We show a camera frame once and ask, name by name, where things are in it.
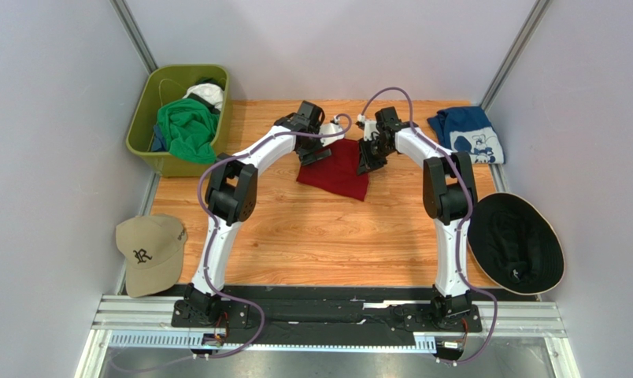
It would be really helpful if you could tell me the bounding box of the folded blue printed t-shirt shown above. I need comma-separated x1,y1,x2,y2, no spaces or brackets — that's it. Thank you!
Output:
427,106,505,165

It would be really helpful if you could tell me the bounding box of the beige bucket hat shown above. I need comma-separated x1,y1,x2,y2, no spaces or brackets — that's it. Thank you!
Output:
115,213,188,298

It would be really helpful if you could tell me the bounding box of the aluminium corner post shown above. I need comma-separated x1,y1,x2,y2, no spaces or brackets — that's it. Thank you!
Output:
109,0,159,73
480,0,553,112

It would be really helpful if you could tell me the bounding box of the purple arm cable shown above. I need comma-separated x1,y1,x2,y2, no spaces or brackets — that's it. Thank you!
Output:
359,87,499,365
197,113,354,360

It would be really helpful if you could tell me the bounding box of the dark blue garment in basket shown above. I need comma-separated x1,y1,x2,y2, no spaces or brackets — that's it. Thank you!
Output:
150,124,168,153

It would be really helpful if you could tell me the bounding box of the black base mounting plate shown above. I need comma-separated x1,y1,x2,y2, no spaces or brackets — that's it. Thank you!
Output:
171,284,483,347

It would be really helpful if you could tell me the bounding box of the left aluminium corner post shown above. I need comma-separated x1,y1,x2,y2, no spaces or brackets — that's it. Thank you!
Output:
109,0,159,73

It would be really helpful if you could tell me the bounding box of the green plastic laundry basket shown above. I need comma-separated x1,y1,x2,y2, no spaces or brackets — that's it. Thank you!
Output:
126,65,232,177

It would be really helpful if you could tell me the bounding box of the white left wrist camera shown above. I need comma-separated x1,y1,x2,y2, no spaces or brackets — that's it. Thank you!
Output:
319,117,344,146

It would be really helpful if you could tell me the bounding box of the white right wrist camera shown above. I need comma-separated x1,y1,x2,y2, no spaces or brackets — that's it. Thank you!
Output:
356,114,379,142

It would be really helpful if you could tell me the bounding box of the black wide-brim hat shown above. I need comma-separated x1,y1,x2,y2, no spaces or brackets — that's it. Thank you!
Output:
467,192,565,296

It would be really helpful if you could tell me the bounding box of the aluminium frame rail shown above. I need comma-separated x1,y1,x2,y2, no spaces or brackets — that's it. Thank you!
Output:
76,295,579,377

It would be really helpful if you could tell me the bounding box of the white garment in basket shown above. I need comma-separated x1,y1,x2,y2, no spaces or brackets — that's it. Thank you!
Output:
183,83,224,111

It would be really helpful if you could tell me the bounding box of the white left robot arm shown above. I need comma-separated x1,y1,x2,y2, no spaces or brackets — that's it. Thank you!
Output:
183,101,348,322

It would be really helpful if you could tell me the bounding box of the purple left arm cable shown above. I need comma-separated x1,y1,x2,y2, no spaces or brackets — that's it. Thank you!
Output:
197,113,354,360

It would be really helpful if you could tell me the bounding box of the dark red t-shirt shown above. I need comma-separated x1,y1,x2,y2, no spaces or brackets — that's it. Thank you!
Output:
296,139,369,202

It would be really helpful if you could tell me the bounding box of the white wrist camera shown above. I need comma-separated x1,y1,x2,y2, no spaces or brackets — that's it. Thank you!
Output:
319,117,344,146
356,114,379,142

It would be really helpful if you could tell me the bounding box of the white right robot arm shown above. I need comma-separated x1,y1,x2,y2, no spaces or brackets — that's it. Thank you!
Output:
356,107,477,320

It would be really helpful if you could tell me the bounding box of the green t-shirt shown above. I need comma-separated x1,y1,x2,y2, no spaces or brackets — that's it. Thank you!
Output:
157,98,220,165

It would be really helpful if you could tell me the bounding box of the right aluminium corner post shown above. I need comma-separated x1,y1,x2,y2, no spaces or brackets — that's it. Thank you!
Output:
480,0,553,112

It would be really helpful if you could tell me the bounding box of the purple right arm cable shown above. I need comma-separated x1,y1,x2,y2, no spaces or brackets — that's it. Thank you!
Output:
359,87,499,365

